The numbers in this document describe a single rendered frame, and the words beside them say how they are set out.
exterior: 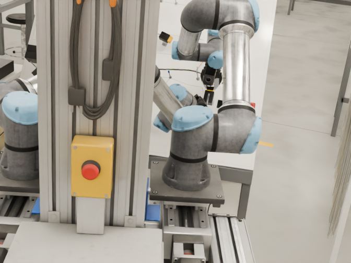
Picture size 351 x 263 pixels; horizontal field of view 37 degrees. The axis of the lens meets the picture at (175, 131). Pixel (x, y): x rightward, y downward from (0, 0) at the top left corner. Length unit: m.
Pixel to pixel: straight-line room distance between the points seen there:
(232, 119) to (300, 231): 2.20
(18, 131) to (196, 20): 0.66
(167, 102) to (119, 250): 0.79
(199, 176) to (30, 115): 0.52
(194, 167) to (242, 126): 0.19
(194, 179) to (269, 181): 2.65
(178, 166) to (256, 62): 1.08
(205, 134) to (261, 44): 1.12
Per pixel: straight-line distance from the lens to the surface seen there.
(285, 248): 3.49
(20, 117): 1.56
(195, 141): 1.54
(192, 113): 1.55
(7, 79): 2.79
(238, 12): 1.73
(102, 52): 1.12
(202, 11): 1.73
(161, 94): 1.84
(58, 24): 1.12
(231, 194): 2.51
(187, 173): 1.58
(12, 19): 5.81
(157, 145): 2.45
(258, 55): 2.56
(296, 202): 4.00
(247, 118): 1.57
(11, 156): 1.62
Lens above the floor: 1.96
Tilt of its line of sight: 24 degrees down
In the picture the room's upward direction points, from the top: 5 degrees clockwise
